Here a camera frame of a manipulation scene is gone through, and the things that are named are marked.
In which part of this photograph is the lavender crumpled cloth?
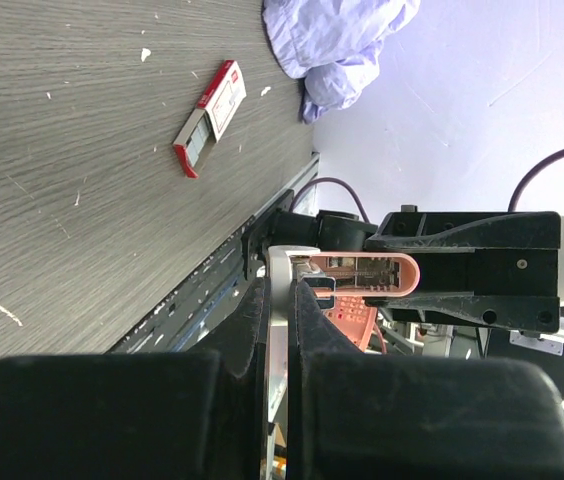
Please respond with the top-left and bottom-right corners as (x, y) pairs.
(262, 0), (421, 124)

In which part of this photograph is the pink stapler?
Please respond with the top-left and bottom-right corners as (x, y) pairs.
(267, 246), (421, 299)

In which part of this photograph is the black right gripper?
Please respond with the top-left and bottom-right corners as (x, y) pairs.
(364, 212), (561, 333)

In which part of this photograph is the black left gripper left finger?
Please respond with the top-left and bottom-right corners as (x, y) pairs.
(0, 279), (268, 479)

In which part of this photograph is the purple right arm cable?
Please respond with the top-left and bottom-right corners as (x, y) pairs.
(291, 141), (564, 221)

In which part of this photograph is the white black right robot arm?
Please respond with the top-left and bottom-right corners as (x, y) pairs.
(271, 211), (561, 333)

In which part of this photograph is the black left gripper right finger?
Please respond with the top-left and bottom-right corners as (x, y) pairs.
(287, 282), (564, 479)

